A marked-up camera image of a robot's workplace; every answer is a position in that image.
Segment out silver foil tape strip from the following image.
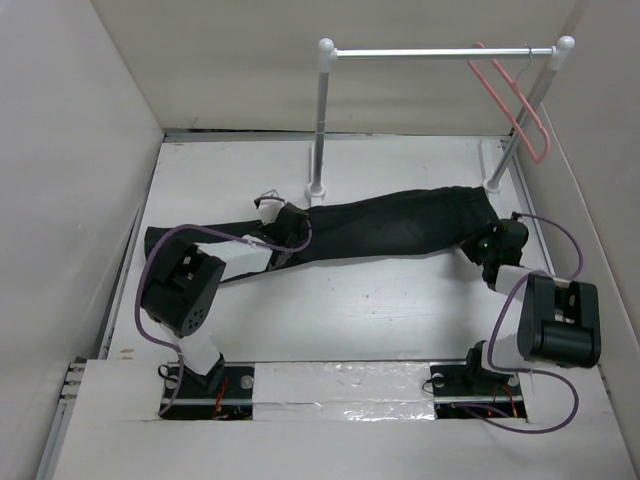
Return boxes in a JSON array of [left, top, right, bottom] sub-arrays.
[[252, 361, 435, 422]]

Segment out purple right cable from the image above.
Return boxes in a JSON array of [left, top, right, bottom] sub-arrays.
[[459, 212, 585, 434]]

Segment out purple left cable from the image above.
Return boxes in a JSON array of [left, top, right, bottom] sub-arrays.
[[134, 219, 314, 416]]

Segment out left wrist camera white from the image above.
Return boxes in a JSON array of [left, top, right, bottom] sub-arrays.
[[253, 189, 286, 225]]

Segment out purple cable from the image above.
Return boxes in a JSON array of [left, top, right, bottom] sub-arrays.
[[459, 212, 585, 434], [134, 219, 314, 416]]

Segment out white metal clothes rack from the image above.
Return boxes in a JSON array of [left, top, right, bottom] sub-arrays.
[[305, 35, 576, 206]]

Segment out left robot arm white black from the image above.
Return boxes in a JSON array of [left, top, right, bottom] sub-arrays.
[[134, 197, 312, 397]]

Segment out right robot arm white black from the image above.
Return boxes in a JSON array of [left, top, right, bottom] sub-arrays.
[[462, 212, 601, 394]]

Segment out black trousers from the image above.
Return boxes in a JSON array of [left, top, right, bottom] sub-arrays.
[[142, 183, 501, 286]]

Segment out pink plastic hanger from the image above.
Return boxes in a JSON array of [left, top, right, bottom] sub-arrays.
[[468, 41, 551, 165]]

